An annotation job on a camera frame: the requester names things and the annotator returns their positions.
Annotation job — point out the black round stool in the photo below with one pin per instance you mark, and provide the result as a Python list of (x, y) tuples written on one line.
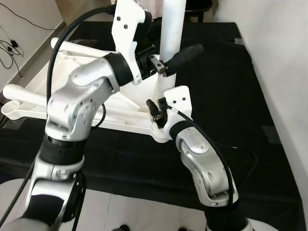
[(199, 7)]

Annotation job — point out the white plastic table top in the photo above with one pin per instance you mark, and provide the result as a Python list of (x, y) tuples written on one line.
[(130, 103)]

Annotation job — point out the grey tape piece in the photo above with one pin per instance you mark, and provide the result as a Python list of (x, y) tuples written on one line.
[(272, 134), (239, 41)]

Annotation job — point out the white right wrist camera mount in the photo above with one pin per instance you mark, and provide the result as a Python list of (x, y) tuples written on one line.
[(180, 98)]

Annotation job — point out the black robot foot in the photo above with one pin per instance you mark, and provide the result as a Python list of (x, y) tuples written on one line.
[(121, 227), (183, 228)]

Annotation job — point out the black robot right foot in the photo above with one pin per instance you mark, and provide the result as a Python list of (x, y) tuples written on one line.
[(183, 228)]

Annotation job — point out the black robot left foot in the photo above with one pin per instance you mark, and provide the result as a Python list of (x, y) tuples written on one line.
[(121, 227)]

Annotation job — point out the black tablecloth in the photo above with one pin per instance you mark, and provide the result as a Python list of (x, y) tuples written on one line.
[(216, 72)]

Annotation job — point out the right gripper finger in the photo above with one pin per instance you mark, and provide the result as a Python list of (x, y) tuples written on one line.
[(152, 107)]

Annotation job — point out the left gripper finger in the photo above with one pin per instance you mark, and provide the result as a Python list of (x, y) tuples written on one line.
[(185, 57)]

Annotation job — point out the white plastic table leg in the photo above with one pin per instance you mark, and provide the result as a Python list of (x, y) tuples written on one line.
[(82, 47), (174, 24), (24, 94)]

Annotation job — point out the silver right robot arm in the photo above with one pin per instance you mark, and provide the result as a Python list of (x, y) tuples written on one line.
[(202, 163)]

